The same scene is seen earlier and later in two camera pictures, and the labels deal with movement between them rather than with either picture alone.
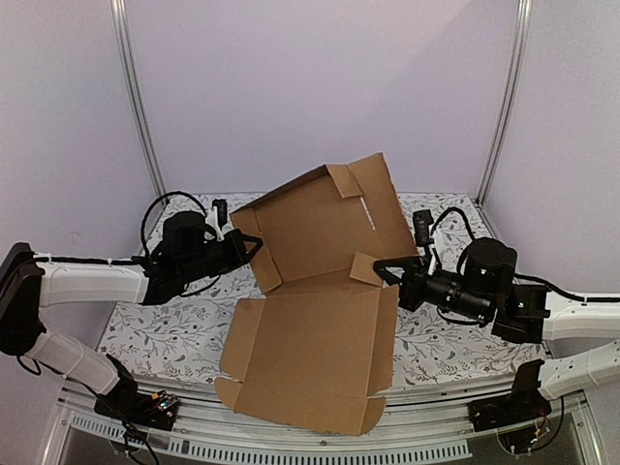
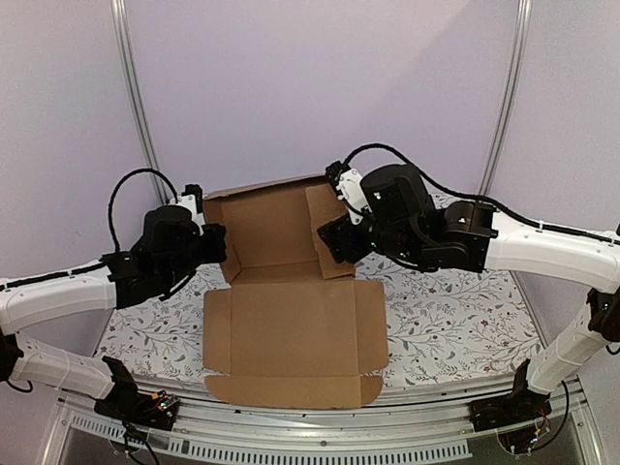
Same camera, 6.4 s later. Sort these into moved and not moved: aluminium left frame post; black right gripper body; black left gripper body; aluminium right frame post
Moved: black right gripper body; black left gripper body
Not moved: aluminium left frame post; aluminium right frame post
